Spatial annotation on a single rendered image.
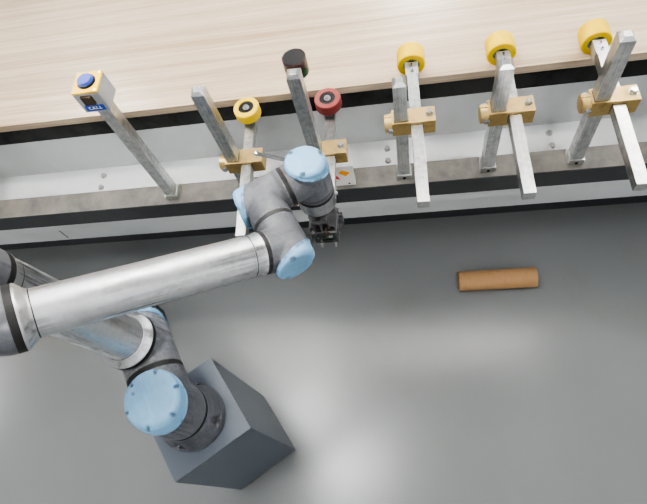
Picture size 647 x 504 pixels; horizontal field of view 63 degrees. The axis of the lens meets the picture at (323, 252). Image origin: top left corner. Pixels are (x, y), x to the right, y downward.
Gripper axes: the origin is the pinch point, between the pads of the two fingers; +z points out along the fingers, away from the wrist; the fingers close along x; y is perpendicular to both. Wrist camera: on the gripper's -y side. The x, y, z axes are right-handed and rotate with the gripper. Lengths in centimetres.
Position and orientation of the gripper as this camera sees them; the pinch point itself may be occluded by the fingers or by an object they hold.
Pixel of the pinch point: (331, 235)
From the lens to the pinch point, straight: 144.6
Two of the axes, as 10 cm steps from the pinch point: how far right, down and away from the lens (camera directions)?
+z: 1.7, 4.6, 8.7
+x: 9.9, -0.6, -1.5
